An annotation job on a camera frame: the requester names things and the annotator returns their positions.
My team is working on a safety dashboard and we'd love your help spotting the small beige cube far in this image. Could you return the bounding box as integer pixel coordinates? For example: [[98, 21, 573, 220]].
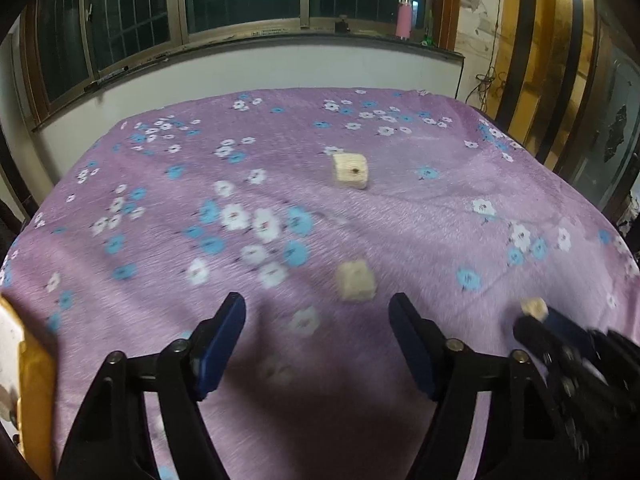
[[332, 153, 369, 190]]

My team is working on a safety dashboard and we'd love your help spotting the purple floral tablecloth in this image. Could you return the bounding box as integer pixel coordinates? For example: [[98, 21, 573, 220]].
[[1, 89, 639, 479]]

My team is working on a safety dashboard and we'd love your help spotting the small beige cube near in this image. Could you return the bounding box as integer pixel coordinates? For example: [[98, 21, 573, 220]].
[[335, 259, 378, 302]]

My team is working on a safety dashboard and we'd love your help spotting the small beige piece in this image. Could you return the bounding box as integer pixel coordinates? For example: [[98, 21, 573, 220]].
[[521, 298, 549, 323]]

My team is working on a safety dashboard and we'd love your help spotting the white foam tray yellow tape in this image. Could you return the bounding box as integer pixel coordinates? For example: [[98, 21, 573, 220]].
[[1, 299, 56, 479]]

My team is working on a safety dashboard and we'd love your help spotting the small dark object on sill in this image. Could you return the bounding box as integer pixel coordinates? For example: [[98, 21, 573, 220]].
[[334, 14, 350, 34]]

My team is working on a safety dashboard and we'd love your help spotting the small beige cube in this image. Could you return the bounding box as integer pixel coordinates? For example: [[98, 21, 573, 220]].
[[335, 259, 378, 302], [332, 153, 369, 190]]

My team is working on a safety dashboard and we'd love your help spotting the window with wooden frame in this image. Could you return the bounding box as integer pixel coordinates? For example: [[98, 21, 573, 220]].
[[20, 0, 460, 124]]

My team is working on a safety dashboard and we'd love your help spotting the pink water bottle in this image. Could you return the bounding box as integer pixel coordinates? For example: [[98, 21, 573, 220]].
[[395, 0, 413, 40]]

